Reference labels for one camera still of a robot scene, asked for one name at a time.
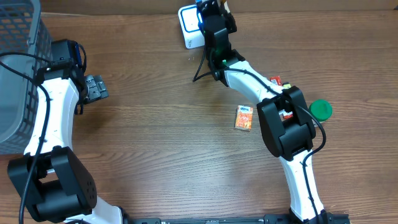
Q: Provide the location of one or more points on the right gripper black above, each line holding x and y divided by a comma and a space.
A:
228, 20

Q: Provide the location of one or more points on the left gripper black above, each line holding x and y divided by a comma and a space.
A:
96, 88

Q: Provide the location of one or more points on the orange snack packet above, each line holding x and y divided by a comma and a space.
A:
243, 119

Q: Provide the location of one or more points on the red candy stick packet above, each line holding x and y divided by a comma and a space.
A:
276, 80

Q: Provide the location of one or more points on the green lid jar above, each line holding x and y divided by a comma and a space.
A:
322, 110

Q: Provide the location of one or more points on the beige snack bag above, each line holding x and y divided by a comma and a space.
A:
224, 6

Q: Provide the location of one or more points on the yellow marker pen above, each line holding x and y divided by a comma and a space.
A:
286, 85

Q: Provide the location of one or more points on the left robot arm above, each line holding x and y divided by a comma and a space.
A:
52, 182

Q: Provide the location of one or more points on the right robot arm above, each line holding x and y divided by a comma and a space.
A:
287, 126

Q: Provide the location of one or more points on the white barcode scanner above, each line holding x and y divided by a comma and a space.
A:
189, 22

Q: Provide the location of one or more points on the grey plastic mesh basket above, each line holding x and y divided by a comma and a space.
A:
22, 31

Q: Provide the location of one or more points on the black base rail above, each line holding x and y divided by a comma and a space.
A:
211, 220

